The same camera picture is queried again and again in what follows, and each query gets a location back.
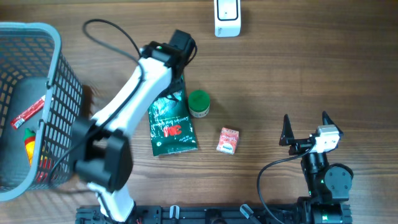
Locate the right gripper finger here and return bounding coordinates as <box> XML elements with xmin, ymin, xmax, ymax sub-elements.
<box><xmin>322</xmin><ymin>111</ymin><xmax>343</xmax><ymax>136</ymax></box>
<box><xmin>279</xmin><ymin>114</ymin><xmax>294</xmax><ymax>146</ymax></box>

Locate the small red tissue packet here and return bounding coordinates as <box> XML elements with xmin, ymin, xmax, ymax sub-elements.
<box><xmin>216</xmin><ymin>128</ymin><xmax>239</xmax><ymax>154</ymax></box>

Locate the green lid spice jar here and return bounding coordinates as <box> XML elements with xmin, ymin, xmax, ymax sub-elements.
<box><xmin>188</xmin><ymin>90</ymin><xmax>210</xmax><ymax>118</ymax></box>

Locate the green 3M gloves package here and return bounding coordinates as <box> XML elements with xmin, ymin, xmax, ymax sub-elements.
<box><xmin>147</xmin><ymin>86</ymin><xmax>198</xmax><ymax>157</ymax></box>

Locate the red snack stick packet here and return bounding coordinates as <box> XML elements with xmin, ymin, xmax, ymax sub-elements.
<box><xmin>10</xmin><ymin>95</ymin><xmax>45</xmax><ymax>129</ymax></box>

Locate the red sauce bottle green cap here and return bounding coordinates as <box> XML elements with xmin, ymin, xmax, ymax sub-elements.
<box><xmin>24</xmin><ymin>128</ymin><xmax>36</xmax><ymax>166</ymax></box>

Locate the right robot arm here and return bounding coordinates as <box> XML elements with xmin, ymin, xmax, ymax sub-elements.
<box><xmin>279</xmin><ymin>111</ymin><xmax>354</xmax><ymax>224</ymax></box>

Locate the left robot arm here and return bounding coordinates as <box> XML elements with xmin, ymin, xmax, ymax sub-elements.
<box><xmin>70</xmin><ymin>30</ymin><xmax>196</xmax><ymax>223</ymax></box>

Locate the white barcode scanner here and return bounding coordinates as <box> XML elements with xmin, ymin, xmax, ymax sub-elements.
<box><xmin>214</xmin><ymin>0</ymin><xmax>241</xmax><ymax>38</ymax></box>

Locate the grey plastic shopping basket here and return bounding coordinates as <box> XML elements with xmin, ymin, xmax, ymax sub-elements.
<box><xmin>1</xmin><ymin>22</ymin><xmax>84</xmax><ymax>202</ymax></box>

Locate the black right camera cable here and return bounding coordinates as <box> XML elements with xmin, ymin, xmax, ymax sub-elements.
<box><xmin>256</xmin><ymin>143</ymin><xmax>317</xmax><ymax>224</ymax></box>

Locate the black camera cable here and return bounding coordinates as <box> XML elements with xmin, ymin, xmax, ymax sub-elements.
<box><xmin>256</xmin><ymin>143</ymin><xmax>317</xmax><ymax>224</ymax></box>
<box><xmin>46</xmin><ymin>19</ymin><xmax>144</xmax><ymax>187</ymax></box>

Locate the black left camera cable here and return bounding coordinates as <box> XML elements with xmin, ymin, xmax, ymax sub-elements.
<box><xmin>46</xmin><ymin>19</ymin><xmax>144</xmax><ymax>187</ymax></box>

